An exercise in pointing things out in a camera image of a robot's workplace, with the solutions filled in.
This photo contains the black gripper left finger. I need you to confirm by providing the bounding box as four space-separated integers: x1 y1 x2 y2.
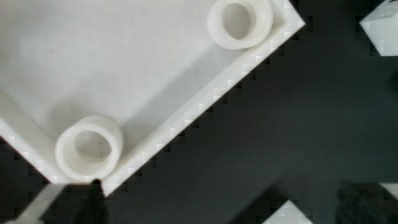
17 178 113 224

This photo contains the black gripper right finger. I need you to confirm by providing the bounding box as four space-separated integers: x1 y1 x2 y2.
337 181 398 224

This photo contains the white square tabletop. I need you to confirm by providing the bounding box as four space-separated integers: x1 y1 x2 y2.
0 0 305 191

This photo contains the white table leg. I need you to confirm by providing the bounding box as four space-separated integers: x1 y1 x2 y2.
360 0 398 56

